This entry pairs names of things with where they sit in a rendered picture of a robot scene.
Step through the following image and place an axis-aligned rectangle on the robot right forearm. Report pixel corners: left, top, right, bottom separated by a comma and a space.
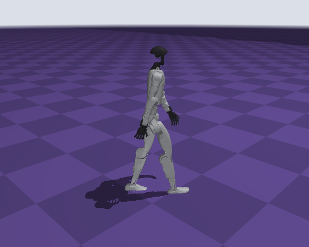
142, 97, 156, 126

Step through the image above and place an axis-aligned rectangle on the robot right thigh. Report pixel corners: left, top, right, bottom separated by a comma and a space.
149, 119, 172, 164

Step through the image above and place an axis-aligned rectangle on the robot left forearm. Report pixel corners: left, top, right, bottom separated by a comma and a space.
161, 95, 170, 112

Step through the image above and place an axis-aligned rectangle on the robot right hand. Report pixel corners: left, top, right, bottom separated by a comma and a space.
134, 120, 148, 139

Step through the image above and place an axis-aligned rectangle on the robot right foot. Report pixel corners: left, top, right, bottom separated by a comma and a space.
167, 187, 189, 193

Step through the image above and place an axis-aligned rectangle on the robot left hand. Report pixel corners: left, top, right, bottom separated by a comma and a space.
167, 106, 180, 125

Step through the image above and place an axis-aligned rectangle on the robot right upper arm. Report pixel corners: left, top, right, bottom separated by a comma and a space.
148, 72, 163, 105

